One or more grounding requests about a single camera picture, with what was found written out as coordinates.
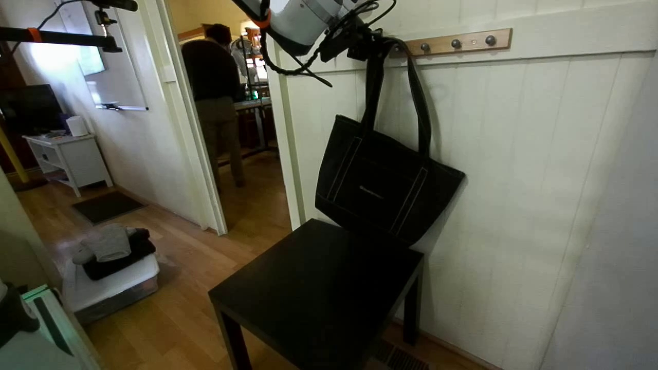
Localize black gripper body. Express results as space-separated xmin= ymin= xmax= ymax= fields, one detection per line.
xmin=319 ymin=16 xmax=396 ymax=62

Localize black tote bag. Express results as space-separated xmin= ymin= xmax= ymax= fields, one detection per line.
xmin=316 ymin=36 xmax=467 ymax=246

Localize robot base table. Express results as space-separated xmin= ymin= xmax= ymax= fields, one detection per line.
xmin=0 ymin=282 xmax=102 ymax=370

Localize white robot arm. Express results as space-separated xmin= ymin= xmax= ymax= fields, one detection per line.
xmin=232 ymin=0 xmax=379 ymax=62

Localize person in dark shirt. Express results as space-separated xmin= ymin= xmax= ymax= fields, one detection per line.
xmin=182 ymin=22 xmax=245 ymax=187

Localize black square side table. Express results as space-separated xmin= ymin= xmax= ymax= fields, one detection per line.
xmin=209 ymin=219 xmax=425 ymax=370

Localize white small cabinet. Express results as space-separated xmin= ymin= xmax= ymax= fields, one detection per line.
xmin=27 ymin=135 xmax=113 ymax=194

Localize dark floor mat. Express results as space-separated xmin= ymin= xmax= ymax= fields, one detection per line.
xmin=72 ymin=190 xmax=140 ymax=224

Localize white box with clothes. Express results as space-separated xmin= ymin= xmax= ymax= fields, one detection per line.
xmin=55 ymin=224 xmax=160 ymax=324

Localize black braided cable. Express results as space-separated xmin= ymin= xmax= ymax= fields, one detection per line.
xmin=257 ymin=31 xmax=336 ymax=91

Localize wooden hook rail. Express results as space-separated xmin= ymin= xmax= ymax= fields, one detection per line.
xmin=408 ymin=29 xmax=513 ymax=57

